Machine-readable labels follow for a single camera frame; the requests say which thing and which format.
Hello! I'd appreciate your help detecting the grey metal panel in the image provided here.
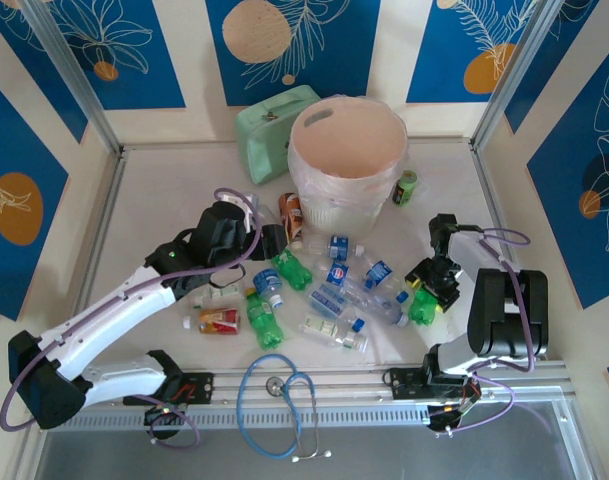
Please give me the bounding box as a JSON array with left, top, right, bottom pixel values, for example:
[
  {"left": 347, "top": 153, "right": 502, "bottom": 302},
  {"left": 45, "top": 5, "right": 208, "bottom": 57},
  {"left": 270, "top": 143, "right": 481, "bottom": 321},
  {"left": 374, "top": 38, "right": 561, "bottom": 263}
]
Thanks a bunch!
[{"left": 13, "top": 424, "right": 598, "bottom": 480}]

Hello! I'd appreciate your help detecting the translucent plastic bin liner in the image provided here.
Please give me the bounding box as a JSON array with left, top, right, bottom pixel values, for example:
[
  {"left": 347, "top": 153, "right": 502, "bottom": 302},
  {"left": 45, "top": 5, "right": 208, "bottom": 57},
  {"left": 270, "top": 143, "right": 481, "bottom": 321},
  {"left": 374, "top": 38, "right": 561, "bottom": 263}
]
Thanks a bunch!
[{"left": 287, "top": 94, "right": 411, "bottom": 207}]

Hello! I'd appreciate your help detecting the small green label canister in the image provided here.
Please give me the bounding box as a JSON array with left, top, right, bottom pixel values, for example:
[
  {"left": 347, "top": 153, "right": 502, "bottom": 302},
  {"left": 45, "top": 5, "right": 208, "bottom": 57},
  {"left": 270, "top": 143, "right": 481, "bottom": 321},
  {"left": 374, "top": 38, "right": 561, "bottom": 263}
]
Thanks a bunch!
[{"left": 392, "top": 169, "right": 419, "bottom": 206}]

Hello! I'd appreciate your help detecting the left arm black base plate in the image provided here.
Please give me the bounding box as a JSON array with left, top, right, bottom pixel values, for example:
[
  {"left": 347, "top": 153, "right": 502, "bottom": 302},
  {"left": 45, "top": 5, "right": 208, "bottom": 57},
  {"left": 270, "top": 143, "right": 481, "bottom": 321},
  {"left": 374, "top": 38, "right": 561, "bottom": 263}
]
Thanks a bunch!
[{"left": 122, "top": 370, "right": 216, "bottom": 407}]

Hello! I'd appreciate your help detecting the crushed clear bottle blue label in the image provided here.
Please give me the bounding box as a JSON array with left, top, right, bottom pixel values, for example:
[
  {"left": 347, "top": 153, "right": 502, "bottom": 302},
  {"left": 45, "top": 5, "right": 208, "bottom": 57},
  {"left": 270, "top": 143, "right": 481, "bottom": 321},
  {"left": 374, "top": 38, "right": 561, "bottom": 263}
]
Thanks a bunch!
[{"left": 252, "top": 268, "right": 286, "bottom": 308}]

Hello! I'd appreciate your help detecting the aluminium frame post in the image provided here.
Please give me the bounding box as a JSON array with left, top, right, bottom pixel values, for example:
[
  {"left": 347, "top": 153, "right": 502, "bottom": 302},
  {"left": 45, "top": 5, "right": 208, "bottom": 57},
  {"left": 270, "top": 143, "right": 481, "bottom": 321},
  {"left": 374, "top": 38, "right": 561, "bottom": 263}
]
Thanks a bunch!
[
  {"left": 19, "top": 0, "right": 124, "bottom": 155},
  {"left": 471, "top": 0, "right": 559, "bottom": 151}
]

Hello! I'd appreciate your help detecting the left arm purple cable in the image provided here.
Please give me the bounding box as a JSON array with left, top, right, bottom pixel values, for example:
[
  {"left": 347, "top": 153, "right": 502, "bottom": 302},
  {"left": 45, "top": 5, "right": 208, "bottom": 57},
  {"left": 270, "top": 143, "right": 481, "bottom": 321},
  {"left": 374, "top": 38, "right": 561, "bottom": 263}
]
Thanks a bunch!
[{"left": 0, "top": 187, "right": 263, "bottom": 449}]

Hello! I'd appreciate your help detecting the grey slotted cable duct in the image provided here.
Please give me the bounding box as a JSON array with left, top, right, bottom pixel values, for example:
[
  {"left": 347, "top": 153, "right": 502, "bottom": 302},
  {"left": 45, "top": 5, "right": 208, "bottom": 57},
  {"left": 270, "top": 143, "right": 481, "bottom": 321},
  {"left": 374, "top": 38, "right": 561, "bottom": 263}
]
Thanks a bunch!
[{"left": 46, "top": 403, "right": 578, "bottom": 431}]

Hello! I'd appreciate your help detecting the red orange label bottle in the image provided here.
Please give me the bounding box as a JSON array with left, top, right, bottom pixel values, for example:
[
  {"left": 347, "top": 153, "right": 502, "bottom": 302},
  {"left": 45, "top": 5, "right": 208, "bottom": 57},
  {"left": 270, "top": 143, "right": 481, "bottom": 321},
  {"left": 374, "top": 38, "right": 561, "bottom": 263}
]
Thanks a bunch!
[{"left": 182, "top": 307, "right": 242, "bottom": 336}]

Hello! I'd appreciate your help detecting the white plastic bin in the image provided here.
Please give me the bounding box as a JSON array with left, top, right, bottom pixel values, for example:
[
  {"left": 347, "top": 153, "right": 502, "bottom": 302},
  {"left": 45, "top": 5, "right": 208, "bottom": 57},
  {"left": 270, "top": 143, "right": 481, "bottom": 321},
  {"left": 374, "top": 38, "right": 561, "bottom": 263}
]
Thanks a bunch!
[{"left": 287, "top": 94, "right": 410, "bottom": 237}]

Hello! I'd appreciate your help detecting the small clear bottle green label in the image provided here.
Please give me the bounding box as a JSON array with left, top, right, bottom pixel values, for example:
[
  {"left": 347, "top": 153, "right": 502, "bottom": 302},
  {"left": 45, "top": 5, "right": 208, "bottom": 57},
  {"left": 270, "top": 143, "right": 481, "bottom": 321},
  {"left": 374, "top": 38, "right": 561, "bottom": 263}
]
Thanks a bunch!
[{"left": 193, "top": 282, "right": 246, "bottom": 307}]

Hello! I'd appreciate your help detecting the aluminium extrusion rail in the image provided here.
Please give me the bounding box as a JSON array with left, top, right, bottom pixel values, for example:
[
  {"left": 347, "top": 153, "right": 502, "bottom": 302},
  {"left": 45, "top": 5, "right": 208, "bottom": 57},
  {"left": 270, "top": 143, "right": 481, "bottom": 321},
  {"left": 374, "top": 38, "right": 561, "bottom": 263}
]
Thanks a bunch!
[{"left": 26, "top": 360, "right": 578, "bottom": 407}]

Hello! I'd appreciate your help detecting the green plastic soda bottle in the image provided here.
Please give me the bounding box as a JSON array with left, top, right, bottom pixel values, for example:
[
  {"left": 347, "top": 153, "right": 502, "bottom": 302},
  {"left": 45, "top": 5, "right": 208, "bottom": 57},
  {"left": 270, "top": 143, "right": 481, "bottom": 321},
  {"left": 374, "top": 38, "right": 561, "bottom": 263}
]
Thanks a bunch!
[
  {"left": 244, "top": 288, "right": 286, "bottom": 350},
  {"left": 407, "top": 288, "right": 446, "bottom": 327},
  {"left": 270, "top": 251, "right": 314, "bottom": 292}
]

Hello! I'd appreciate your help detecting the blue stethoscope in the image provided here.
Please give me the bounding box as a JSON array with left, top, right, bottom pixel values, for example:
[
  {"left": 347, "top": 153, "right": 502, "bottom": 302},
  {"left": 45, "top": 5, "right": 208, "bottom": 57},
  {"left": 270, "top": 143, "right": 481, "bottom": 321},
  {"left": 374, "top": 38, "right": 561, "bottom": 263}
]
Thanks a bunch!
[{"left": 236, "top": 353, "right": 334, "bottom": 462}]

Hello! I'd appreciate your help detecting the aluminium table rear rail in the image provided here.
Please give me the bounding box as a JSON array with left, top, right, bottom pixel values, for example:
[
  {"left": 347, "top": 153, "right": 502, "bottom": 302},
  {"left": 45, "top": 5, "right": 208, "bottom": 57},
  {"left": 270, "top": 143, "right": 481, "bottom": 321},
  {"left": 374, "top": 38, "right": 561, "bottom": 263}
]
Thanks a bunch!
[{"left": 118, "top": 141, "right": 478, "bottom": 152}]

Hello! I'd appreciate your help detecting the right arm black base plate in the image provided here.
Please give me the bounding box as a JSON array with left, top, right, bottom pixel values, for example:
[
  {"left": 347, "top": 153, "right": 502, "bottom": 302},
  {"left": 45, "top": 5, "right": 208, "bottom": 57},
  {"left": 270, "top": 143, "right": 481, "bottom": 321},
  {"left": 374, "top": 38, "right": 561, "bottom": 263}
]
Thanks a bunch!
[{"left": 383, "top": 367, "right": 483, "bottom": 402}]

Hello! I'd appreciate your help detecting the brown orange drink bottle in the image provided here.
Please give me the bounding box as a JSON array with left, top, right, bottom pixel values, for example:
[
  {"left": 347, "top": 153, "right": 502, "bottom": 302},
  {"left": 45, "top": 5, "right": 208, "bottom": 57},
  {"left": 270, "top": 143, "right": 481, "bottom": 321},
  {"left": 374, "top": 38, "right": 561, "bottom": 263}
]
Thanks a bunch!
[{"left": 277, "top": 192, "right": 307, "bottom": 250}]

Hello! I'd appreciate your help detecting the clear bottle Pepsi label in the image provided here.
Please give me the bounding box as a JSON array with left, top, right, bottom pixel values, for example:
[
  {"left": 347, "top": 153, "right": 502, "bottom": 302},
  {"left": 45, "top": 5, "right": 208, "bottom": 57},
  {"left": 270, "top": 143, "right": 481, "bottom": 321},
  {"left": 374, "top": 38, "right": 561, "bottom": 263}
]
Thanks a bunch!
[{"left": 323, "top": 259, "right": 354, "bottom": 290}]

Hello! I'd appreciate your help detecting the aluminium table side rail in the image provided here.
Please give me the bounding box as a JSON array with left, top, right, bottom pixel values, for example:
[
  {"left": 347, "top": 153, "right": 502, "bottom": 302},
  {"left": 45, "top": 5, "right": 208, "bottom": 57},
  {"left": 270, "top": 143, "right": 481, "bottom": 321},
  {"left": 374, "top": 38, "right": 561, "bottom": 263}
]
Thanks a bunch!
[
  {"left": 471, "top": 141, "right": 545, "bottom": 362},
  {"left": 68, "top": 148, "right": 131, "bottom": 321}
]

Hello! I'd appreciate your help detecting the mint green zip case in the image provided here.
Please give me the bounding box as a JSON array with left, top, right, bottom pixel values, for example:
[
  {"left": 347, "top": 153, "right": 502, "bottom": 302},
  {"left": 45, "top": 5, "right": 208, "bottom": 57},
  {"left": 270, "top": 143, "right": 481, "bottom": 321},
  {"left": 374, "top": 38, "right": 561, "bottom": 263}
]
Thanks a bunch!
[{"left": 235, "top": 84, "right": 325, "bottom": 186}]

